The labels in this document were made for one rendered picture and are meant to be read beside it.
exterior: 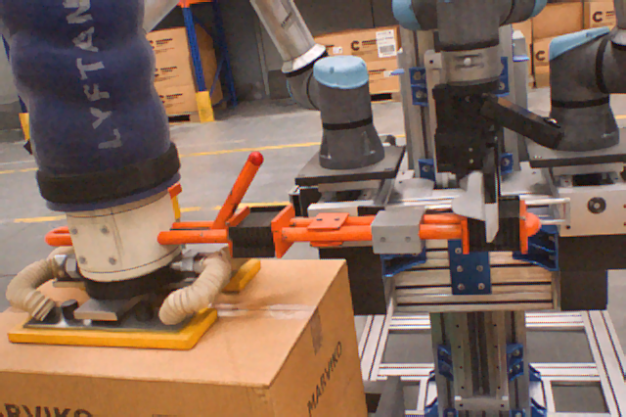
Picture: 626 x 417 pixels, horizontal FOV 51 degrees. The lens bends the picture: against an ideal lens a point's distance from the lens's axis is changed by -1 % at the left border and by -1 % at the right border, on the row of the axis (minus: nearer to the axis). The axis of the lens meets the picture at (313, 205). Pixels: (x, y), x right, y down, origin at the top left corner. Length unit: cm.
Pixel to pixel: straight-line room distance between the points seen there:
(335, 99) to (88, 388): 78
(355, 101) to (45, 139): 68
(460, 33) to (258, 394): 53
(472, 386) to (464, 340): 16
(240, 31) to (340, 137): 845
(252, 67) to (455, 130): 902
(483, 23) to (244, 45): 906
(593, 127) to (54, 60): 101
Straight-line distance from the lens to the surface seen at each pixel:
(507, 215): 91
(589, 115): 144
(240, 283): 115
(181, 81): 893
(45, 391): 110
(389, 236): 94
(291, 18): 155
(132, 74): 102
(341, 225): 100
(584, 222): 136
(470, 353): 180
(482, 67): 87
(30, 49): 103
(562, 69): 143
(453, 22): 86
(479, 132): 88
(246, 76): 992
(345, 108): 145
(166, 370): 97
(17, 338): 119
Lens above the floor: 142
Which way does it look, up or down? 18 degrees down
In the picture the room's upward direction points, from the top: 9 degrees counter-clockwise
